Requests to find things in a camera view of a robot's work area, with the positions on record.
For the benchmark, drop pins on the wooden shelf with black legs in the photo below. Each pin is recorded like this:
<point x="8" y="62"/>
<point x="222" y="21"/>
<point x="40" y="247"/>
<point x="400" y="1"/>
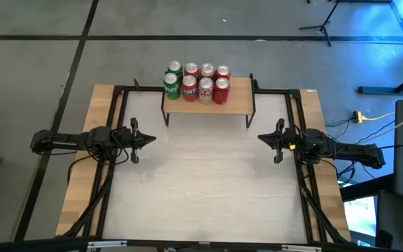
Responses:
<point x="240" y="98"/>

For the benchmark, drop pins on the white table mat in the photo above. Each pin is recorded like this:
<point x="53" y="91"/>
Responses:
<point x="222" y="168"/>

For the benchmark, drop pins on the red Coca-Cola can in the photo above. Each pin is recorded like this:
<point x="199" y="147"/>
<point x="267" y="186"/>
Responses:
<point x="223" y="71"/>
<point x="221" y="91"/>

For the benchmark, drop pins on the lit monitor screen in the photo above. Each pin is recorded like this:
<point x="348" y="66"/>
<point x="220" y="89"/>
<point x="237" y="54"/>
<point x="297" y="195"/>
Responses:
<point x="360" y="217"/>

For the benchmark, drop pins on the black crossbeam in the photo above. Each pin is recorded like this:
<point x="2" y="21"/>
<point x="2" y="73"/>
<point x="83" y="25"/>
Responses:
<point x="47" y="245"/>

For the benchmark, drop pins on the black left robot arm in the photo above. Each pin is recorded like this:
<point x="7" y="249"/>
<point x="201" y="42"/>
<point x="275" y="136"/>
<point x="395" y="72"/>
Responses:
<point x="65" y="139"/>

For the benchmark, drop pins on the metal stand frame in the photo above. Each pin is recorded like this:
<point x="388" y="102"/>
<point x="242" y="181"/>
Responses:
<point x="380" y="90"/>

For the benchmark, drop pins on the silver Diet Coke can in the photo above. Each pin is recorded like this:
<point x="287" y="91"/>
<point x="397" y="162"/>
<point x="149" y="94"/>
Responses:
<point x="205" y="91"/>
<point x="208" y="69"/>

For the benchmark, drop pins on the silver metal bracket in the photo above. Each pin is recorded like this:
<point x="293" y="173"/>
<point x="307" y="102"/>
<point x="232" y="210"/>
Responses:
<point x="107" y="244"/>
<point x="301" y="248"/>

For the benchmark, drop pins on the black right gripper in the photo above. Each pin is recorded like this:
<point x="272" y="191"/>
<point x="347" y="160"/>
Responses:
<point x="292" y="140"/>

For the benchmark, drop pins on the black tripod stand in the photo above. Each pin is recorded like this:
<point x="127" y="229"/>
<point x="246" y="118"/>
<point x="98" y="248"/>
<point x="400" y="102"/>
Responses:
<point x="324" y="26"/>

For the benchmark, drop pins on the green Sprite can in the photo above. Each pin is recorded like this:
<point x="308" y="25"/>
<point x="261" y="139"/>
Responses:
<point x="171" y="87"/>
<point x="175" y="66"/>

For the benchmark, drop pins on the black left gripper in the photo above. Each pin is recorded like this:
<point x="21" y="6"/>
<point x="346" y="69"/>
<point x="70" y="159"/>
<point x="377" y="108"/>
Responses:
<point x="124" y="139"/>

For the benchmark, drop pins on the yellow power plug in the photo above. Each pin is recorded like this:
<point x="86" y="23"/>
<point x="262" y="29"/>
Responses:
<point x="359" y="117"/>

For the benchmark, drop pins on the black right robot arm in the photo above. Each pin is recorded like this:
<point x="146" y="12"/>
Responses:
<point x="355" y="152"/>

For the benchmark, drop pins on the black equipment case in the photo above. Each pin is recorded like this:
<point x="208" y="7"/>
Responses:
<point x="394" y="220"/>

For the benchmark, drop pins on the black desk edge bar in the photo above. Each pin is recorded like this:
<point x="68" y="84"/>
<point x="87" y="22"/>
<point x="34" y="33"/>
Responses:
<point x="362" y="190"/>

